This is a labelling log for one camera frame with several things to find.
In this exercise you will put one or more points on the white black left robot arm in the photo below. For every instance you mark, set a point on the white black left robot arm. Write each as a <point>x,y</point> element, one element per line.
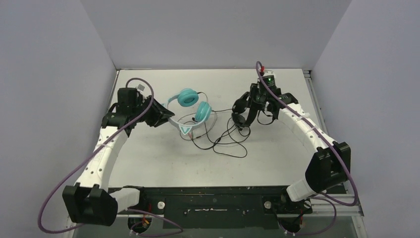
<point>88,201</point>

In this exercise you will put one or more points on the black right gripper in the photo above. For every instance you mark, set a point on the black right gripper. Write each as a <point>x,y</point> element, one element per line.
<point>255,99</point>

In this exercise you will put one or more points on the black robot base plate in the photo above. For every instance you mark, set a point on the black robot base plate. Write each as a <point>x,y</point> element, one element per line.
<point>222,207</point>

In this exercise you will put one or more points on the black cable pink green plugs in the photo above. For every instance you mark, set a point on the black cable pink green plugs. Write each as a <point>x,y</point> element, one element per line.
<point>231,137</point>

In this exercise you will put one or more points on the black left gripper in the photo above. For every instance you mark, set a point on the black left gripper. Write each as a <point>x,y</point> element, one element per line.
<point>160,114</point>

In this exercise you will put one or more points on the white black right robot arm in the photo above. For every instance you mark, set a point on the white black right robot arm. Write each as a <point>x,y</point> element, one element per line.
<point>330,163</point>

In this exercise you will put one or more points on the teal cat ear headphones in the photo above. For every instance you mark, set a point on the teal cat ear headphones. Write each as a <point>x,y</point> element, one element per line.
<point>187,98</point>

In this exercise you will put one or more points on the black over-ear headset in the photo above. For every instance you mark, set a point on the black over-ear headset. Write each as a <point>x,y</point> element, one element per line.
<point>239,119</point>

